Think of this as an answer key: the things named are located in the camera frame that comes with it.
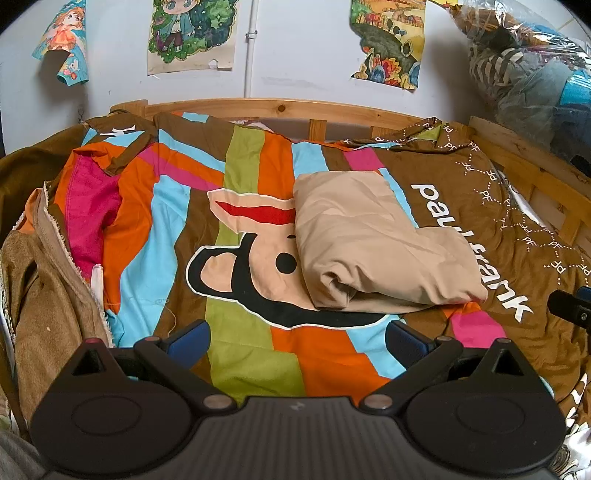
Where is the clear plastic bag of clothes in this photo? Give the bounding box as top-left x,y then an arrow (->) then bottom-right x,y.
455,0 -> 591,176

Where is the white patterned cloth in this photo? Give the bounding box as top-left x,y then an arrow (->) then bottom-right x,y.
558,374 -> 591,480

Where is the brown fleece cloth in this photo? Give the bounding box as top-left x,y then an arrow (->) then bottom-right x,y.
0,185 -> 112,435

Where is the beige hooded jacket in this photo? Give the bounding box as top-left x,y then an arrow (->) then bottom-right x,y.
293,171 -> 489,311

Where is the cartoon figure wall poster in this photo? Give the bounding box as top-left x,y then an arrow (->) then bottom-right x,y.
148,0 -> 241,77

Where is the wooden bed frame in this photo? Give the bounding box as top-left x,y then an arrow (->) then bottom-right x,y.
111,98 -> 591,250

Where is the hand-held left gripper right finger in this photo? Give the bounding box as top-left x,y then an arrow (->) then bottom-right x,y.
362,319 -> 527,413

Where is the white wall pipe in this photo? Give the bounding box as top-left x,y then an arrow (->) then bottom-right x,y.
245,0 -> 259,100

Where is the colourful landscape wall poster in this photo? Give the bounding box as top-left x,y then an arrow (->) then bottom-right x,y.
350,0 -> 428,93

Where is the colourful striped printed blanket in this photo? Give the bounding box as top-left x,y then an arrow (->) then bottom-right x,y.
0,111 -> 591,416

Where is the orange and blue wall poster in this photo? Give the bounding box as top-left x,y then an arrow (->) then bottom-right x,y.
32,0 -> 88,86

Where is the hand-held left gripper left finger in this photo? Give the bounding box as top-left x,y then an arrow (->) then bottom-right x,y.
69,319 -> 238,414

